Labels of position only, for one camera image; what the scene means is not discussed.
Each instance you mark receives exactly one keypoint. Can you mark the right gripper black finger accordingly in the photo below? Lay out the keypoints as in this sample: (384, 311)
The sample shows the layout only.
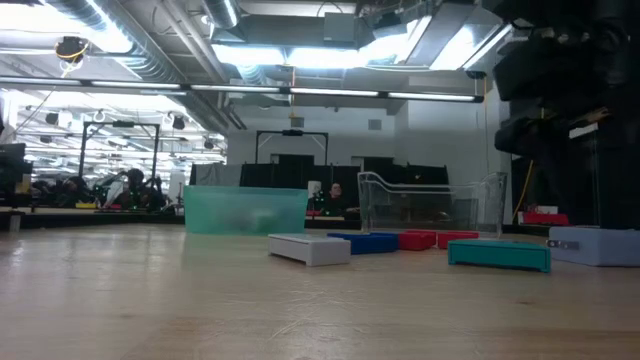
(565, 190)
(620, 175)

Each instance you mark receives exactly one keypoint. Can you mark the pale lavender wall charger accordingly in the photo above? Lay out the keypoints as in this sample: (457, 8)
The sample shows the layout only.
(600, 247)

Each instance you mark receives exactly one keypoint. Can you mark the teal rectangular box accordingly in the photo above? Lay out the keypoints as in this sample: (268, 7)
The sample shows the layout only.
(500, 256)

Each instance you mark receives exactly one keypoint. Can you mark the blue rectangular box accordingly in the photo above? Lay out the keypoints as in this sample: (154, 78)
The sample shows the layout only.
(370, 243)

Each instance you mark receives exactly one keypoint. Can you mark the white rectangular box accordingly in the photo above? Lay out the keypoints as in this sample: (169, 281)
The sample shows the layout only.
(310, 249)

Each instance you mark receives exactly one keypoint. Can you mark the background black robot arm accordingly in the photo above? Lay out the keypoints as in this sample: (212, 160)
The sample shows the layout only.
(137, 192)
(67, 192)

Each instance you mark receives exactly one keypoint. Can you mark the small white box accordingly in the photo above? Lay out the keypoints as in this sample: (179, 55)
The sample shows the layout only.
(545, 209)

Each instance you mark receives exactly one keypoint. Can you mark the red crate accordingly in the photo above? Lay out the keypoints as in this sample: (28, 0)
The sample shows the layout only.
(545, 219)

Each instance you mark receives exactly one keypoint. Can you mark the clear plastic bin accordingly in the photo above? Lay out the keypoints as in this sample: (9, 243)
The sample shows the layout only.
(425, 200)

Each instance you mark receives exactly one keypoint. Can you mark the person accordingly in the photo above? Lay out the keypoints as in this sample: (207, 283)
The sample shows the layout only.
(336, 200)

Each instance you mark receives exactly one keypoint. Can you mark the grey ceiling junction box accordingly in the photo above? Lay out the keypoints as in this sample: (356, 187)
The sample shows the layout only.
(340, 27)

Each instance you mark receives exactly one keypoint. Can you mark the long LED light bar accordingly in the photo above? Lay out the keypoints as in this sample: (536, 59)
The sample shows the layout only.
(235, 89)

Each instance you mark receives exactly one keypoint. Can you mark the teal translucent plastic bin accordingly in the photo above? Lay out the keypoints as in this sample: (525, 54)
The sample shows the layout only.
(220, 210)

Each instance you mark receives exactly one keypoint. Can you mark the black equipment stack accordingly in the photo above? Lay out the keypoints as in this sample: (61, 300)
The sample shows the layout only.
(11, 170)

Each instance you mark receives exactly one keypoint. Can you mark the grey wall vent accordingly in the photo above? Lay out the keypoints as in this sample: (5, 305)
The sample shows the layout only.
(375, 124)
(297, 122)

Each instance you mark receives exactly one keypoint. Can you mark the black station frame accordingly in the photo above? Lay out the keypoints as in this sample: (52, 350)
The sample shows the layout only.
(292, 133)
(82, 150)

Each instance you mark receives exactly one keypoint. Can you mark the black table edge rail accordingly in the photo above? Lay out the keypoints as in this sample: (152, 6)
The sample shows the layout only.
(100, 220)

